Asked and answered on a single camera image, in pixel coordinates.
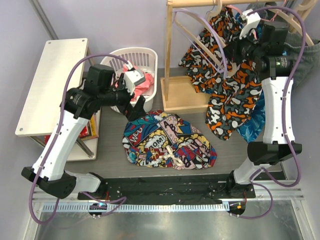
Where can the white slotted cable duct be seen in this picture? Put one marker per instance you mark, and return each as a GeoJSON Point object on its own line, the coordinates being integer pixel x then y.
{"type": "Point", "coordinates": [95, 207]}

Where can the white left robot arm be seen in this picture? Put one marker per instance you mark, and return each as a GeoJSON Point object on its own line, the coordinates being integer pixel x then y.
{"type": "Point", "coordinates": [48, 172]}

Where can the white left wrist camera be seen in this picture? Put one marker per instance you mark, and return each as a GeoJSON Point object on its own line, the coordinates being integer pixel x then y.
{"type": "Point", "coordinates": [133, 77]}

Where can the pink cloth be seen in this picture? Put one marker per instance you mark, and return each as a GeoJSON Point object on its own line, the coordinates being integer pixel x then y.
{"type": "Point", "coordinates": [145, 87]}

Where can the wooden clothes rack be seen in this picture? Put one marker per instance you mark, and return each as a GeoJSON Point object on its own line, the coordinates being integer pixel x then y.
{"type": "Point", "coordinates": [178, 93]}

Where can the grey shorts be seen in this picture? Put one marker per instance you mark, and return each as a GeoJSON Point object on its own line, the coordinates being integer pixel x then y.
{"type": "Point", "coordinates": [310, 60]}

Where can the purple plastic hanger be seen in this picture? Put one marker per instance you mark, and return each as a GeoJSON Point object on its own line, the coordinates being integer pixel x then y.
{"type": "Point", "coordinates": [207, 45]}

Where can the white shelf table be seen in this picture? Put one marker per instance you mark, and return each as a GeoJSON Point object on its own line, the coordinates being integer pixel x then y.
{"type": "Point", "coordinates": [41, 110]}

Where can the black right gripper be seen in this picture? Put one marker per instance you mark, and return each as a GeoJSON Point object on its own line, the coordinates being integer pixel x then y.
{"type": "Point", "coordinates": [231, 50]}

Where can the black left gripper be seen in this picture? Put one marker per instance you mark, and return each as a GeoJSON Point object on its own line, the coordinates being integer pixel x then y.
{"type": "Point", "coordinates": [133, 113]}

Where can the orange camouflage shorts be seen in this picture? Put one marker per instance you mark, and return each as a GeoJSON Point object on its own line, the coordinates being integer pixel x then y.
{"type": "Point", "coordinates": [222, 114]}

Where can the comic print shorts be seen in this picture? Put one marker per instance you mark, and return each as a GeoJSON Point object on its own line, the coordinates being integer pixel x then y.
{"type": "Point", "coordinates": [165, 140]}

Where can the pink wire hanger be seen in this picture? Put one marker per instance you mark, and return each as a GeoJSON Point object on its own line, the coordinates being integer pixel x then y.
{"type": "Point", "coordinates": [264, 15]}

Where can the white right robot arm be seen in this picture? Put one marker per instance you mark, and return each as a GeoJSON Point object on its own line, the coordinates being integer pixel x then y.
{"type": "Point", "coordinates": [273, 68]}

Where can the blue patterned shorts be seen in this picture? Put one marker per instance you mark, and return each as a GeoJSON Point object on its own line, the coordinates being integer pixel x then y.
{"type": "Point", "coordinates": [252, 103]}

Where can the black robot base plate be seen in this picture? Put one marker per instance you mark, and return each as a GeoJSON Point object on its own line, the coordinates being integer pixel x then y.
{"type": "Point", "coordinates": [174, 190]}

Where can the white laundry basket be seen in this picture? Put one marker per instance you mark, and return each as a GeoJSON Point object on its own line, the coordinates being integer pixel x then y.
{"type": "Point", "coordinates": [145, 59]}

